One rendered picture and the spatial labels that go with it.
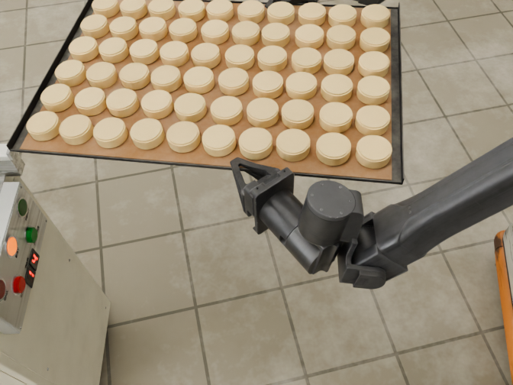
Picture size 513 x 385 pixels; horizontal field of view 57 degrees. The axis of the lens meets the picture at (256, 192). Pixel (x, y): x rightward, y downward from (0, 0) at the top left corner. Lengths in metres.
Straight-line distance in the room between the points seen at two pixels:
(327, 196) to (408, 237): 0.11
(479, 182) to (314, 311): 1.18
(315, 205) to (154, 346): 1.18
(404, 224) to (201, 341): 1.14
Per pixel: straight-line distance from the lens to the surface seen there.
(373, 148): 0.70
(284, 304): 1.67
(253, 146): 0.70
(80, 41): 0.95
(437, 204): 0.57
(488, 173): 0.56
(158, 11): 0.97
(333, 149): 0.70
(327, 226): 0.55
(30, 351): 1.11
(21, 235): 0.98
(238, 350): 1.62
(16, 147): 0.84
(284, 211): 0.63
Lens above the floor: 1.56
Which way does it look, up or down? 57 degrees down
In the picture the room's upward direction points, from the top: straight up
